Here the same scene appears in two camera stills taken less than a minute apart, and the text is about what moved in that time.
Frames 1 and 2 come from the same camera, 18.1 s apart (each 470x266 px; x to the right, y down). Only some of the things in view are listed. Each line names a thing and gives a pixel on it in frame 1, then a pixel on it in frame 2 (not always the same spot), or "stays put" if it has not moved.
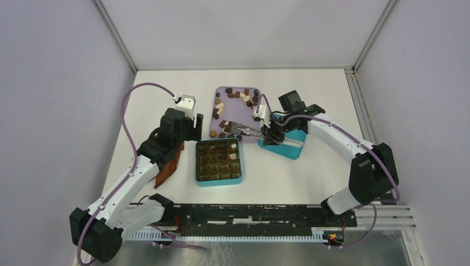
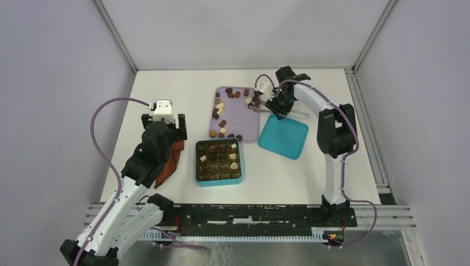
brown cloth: [168, 168] stays put
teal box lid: [290, 148] stays put
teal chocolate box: [218, 163] stays put
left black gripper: [194, 133] -> [179, 133]
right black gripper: [270, 137] -> [280, 112]
